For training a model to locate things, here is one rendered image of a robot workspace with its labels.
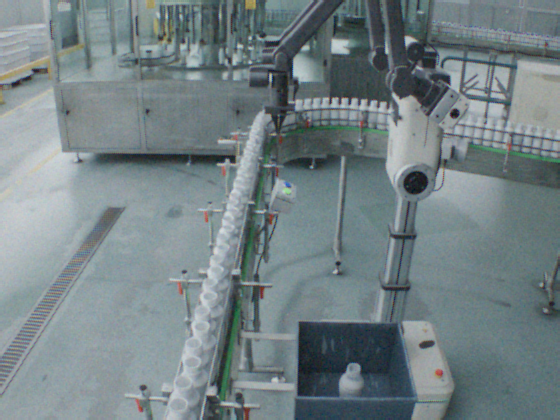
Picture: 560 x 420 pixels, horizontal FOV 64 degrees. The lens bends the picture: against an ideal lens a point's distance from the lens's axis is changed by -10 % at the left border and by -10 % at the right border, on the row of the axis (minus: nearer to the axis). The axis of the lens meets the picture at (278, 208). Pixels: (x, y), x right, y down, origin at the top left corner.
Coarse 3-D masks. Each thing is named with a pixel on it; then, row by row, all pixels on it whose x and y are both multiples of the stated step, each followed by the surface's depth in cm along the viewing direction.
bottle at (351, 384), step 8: (352, 368) 137; (344, 376) 137; (352, 376) 134; (360, 376) 137; (344, 384) 135; (352, 384) 134; (360, 384) 135; (344, 392) 135; (352, 392) 134; (360, 392) 136
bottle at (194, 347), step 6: (186, 342) 105; (192, 342) 107; (198, 342) 106; (186, 348) 104; (192, 348) 103; (198, 348) 104; (186, 354) 106; (192, 354) 104; (198, 354) 104; (204, 354) 107; (204, 360) 106; (204, 366) 105
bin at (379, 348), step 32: (320, 320) 146; (320, 352) 151; (352, 352) 150; (384, 352) 150; (256, 384) 124; (288, 384) 125; (320, 384) 150; (384, 384) 150; (320, 416) 121; (352, 416) 121; (384, 416) 121
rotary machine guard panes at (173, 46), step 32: (64, 0) 433; (96, 0) 433; (128, 0) 433; (160, 0) 432; (192, 0) 432; (224, 0) 431; (256, 0) 430; (288, 0) 429; (64, 32) 447; (96, 32) 447; (128, 32) 447; (160, 32) 446; (192, 32) 445; (224, 32) 444; (256, 32) 443; (320, 32) 441; (64, 64) 462; (96, 64) 461; (128, 64) 461; (160, 64) 460; (192, 64) 459; (224, 64) 458; (256, 64) 457; (320, 64) 454
